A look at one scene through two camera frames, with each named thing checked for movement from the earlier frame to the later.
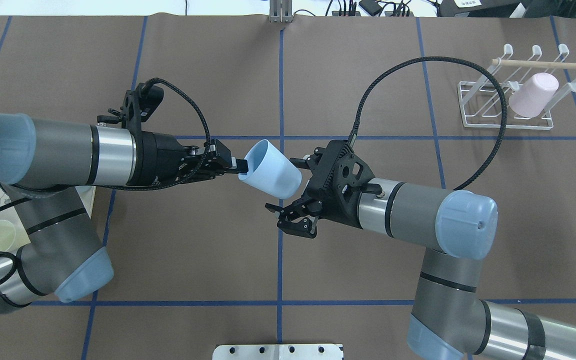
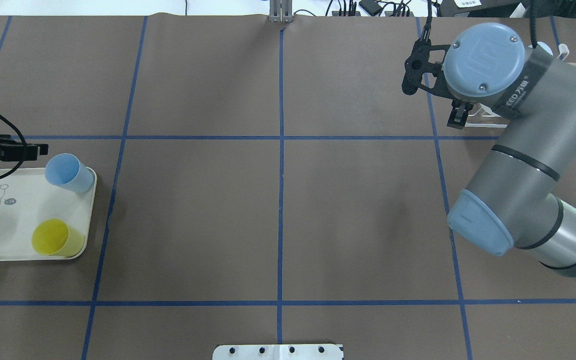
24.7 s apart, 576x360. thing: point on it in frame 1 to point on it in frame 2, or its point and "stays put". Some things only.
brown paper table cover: x=514 y=108 stays put
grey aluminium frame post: x=280 y=11 stays put
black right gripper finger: x=297 y=218 to x=458 y=114
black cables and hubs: x=417 y=8 stays put
